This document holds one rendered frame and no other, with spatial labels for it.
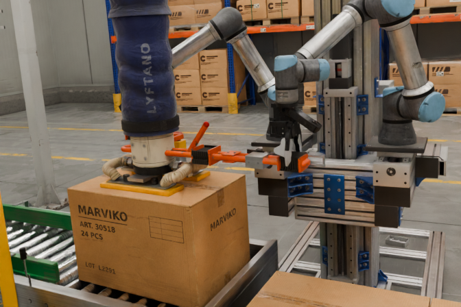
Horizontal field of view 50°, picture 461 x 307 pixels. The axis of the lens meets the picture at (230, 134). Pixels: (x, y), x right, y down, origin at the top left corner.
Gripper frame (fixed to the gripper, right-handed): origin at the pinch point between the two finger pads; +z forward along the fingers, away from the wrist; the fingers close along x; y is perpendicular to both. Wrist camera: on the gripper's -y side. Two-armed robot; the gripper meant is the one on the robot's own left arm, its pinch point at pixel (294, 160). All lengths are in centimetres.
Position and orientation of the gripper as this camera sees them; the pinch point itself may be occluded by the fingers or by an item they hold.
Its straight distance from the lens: 170.6
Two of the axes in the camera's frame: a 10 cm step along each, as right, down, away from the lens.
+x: -4.9, 1.9, -8.5
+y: -8.7, -0.5, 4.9
